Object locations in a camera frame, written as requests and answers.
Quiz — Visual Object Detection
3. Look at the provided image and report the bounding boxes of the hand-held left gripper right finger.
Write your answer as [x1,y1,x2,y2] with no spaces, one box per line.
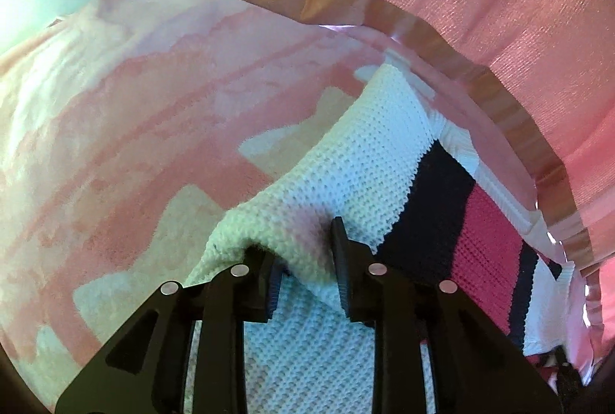
[331,216,564,414]

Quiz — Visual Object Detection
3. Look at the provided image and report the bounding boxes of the pink patterned fleece blanket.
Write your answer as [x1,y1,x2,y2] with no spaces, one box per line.
[0,0,536,396]

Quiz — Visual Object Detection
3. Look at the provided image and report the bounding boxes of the white navy pink knit sweater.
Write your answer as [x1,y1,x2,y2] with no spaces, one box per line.
[180,63,577,414]

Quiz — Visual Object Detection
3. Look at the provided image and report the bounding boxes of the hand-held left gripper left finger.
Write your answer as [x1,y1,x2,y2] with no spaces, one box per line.
[54,247,289,414]

